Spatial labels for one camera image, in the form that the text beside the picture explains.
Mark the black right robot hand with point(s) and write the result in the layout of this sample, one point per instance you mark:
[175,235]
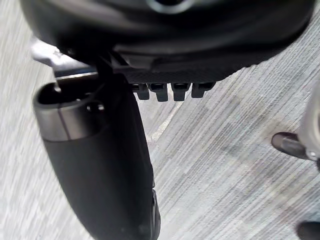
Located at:
[100,162]

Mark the dark robot foot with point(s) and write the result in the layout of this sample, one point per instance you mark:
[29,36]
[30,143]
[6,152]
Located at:
[290,145]
[308,231]

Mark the silver robot leg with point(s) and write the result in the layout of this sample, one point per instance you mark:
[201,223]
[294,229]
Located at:
[311,117]

